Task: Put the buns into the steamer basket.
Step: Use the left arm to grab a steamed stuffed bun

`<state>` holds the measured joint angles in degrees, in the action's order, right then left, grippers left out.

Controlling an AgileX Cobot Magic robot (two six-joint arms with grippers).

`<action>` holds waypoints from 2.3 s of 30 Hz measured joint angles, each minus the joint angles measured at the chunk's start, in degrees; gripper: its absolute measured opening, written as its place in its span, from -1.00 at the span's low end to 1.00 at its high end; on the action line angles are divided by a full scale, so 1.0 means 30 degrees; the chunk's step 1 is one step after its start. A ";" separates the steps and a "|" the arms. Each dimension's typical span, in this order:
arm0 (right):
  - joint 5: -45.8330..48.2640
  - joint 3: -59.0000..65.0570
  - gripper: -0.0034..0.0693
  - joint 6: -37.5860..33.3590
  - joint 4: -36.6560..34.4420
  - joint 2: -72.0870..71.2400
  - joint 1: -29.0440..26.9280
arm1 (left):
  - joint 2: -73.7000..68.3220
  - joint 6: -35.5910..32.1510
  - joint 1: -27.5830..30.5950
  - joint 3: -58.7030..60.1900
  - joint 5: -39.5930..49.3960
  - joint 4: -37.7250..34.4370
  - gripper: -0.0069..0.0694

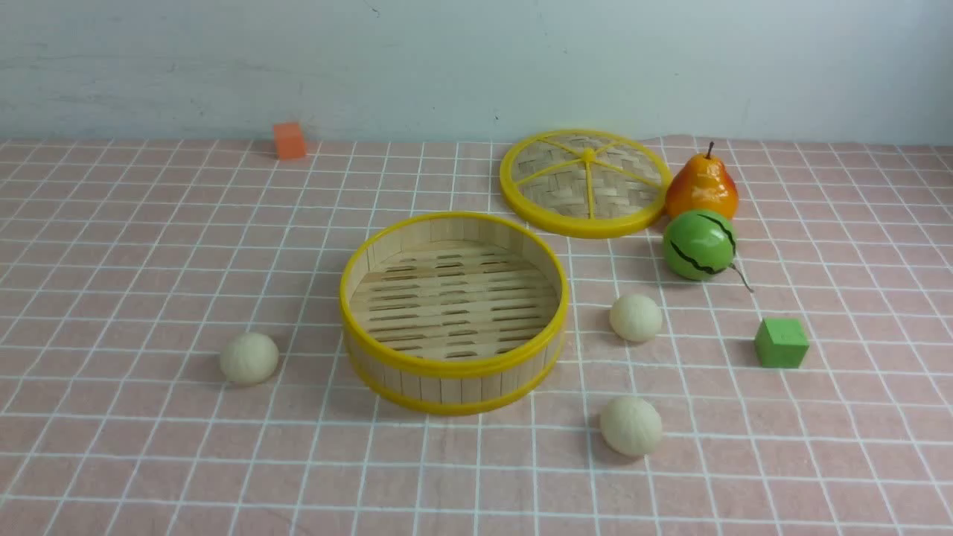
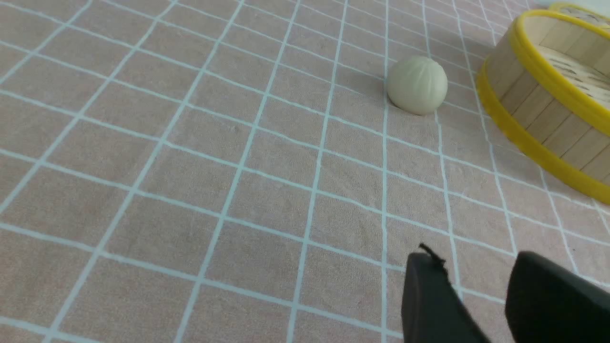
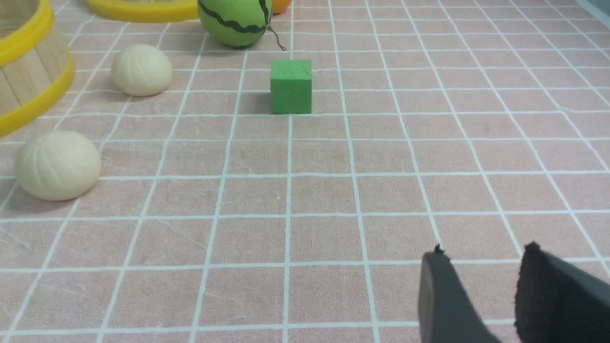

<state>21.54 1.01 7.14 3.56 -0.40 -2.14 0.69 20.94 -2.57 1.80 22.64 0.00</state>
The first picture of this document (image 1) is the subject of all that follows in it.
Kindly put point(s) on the white bun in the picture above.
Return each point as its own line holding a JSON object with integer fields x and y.
{"x": 248, "y": 359}
{"x": 631, "y": 426}
{"x": 636, "y": 318}

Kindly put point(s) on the bamboo steamer tray yellow rim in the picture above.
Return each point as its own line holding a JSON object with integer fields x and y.
{"x": 454, "y": 313}

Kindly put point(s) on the woven bamboo steamer lid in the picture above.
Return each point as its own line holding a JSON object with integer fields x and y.
{"x": 585, "y": 184}

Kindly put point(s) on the green toy watermelon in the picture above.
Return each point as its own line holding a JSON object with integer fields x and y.
{"x": 700, "y": 244}

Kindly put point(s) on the orange foam cube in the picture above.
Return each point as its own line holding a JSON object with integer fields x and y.
{"x": 289, "y": 140}

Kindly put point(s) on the orange toy pear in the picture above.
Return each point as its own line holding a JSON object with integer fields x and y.
{"x": 702, "y": 184}

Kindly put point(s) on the green foam cube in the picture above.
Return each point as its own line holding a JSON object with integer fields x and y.
{"x": 781, "y": 343}

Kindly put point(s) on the pink checkered tablecloth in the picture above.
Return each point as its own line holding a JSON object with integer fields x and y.
{"x": 127, "y": 265}

